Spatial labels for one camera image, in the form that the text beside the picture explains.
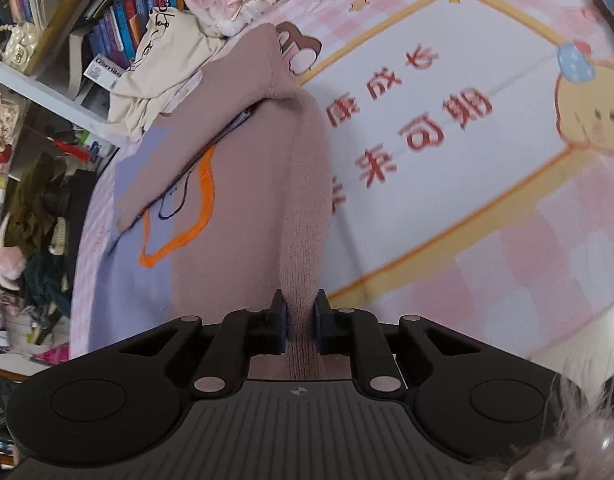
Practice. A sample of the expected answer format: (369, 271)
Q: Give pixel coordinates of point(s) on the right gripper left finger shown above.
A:
(242, 335)

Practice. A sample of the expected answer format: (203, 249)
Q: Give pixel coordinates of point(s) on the dark green garment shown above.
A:
(45, 282)

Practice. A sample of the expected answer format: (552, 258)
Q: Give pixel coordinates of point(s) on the pink checkered desk mat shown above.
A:
(472, 151)

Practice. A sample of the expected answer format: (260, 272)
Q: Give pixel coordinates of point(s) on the white wrist watch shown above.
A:
(59, 240)

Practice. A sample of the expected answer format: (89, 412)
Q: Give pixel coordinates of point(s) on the red tassel ornament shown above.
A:
(69, 149)

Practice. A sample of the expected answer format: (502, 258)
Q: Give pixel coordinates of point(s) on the pink fluffy garment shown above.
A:
(12, 261)

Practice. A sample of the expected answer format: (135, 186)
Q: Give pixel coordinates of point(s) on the olive brown garment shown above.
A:
(41, 196)

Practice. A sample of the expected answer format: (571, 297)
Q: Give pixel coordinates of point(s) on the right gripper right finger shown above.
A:
(357, 335)

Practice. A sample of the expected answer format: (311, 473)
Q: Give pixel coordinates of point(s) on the row of colourful books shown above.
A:
(119, 26)

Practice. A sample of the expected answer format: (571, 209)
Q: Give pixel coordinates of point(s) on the cream printed t-shirt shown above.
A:
(171, 51)

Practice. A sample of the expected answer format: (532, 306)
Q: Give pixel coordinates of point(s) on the purple and brown knit sweater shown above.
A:
(225, 203)

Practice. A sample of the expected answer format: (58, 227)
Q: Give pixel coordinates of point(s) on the white box with barcode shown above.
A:
(103, 72)

